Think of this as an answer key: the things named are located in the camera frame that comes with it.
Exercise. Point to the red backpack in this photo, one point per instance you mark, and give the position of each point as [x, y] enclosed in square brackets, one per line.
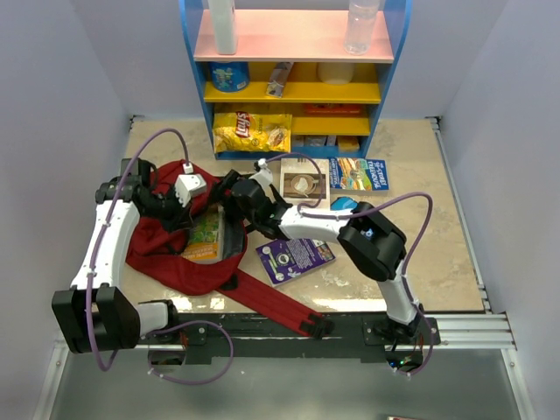
[157, 254]

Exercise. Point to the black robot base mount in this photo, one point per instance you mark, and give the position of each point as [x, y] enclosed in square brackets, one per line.
[355, 336]

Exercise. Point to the orange Treehouse book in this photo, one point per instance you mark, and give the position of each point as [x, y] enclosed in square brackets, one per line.
[205, 243]

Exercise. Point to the white small carton boxes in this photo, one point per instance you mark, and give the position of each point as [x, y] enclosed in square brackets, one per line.
[313, 140]

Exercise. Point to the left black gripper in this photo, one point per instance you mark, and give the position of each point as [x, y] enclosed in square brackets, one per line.
[182, 218]

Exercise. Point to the brown wrapped snack bar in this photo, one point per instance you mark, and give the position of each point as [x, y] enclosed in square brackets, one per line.
[278, 79]

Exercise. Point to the yellow small box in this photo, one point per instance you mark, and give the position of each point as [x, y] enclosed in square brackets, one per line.
[348, 144]

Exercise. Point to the clear plastic water bottle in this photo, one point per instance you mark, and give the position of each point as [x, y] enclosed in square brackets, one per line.
[361, 19]

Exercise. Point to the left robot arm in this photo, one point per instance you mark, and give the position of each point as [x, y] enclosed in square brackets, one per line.
[94, 305]

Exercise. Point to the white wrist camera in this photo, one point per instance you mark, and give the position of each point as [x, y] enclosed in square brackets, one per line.
[263, 174]
[188, 185]

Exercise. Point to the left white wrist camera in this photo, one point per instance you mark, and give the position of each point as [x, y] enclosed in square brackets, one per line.
[188, 185]

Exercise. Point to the white coffee cover book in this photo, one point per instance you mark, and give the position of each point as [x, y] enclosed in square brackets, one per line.
[300, 182]

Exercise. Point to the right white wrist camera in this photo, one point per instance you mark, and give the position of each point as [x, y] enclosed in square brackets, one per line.
[263, 174]

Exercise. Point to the blue snack canister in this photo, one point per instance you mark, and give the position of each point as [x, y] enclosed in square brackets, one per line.
[229, 77]

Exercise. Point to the blue Treehouse book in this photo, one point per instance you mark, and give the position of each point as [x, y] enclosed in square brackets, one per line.
[358, 175]

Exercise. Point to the blue pencil case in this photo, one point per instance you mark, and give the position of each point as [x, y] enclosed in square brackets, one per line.
[344, 203]

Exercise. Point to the blue shelf unit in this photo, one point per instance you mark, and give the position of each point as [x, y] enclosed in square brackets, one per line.
[304, 37]

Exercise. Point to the purple book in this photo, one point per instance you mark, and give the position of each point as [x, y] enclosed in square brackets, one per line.
[284, 261]

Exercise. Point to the cream white jar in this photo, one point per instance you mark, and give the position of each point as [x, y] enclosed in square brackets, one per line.
[335, 73]

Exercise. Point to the yellow Lays chips bag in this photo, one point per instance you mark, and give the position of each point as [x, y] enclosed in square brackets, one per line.
[251, 132]

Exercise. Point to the white tall bottle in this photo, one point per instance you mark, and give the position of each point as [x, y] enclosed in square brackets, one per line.
[224, 28]

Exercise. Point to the red flat snack box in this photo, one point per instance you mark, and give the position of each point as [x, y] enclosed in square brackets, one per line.
[335, 109]

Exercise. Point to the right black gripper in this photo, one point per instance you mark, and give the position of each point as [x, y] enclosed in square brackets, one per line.
[227, 183]

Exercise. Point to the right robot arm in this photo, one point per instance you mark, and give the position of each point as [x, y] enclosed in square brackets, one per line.
[374, 244]

